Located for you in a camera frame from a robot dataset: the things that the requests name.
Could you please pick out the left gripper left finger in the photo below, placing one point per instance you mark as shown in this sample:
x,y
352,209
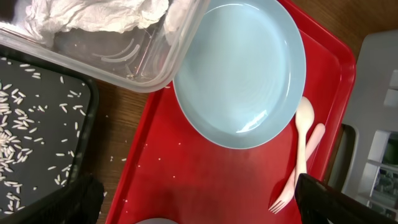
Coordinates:
x,y
77,203

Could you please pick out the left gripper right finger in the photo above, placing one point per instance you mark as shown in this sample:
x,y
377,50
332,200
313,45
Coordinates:
x,y
319,203

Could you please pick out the grey dishwasher rack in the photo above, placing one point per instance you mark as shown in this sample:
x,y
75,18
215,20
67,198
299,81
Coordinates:
x,y
365,165

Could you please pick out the black food waste tray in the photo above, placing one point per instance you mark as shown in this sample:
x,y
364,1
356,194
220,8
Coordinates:
x,y
46,140

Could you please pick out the clear plastic waste bin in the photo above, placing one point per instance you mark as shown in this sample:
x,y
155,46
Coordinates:
x,y
141,60

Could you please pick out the white plastic fork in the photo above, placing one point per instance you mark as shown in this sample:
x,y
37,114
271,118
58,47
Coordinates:
x,y
287,193

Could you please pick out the light blue small bowl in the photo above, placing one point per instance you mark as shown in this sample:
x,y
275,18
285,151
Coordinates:
x,y
157,221

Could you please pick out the white plastic spoon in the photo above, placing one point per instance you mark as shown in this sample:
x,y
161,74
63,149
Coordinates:
x,y
304,119

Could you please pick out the light blue plate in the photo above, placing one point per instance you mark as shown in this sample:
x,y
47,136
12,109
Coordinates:
x,y
243,75

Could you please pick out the crumpled white tissue right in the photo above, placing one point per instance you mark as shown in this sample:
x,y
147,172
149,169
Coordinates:
x,y
44,18

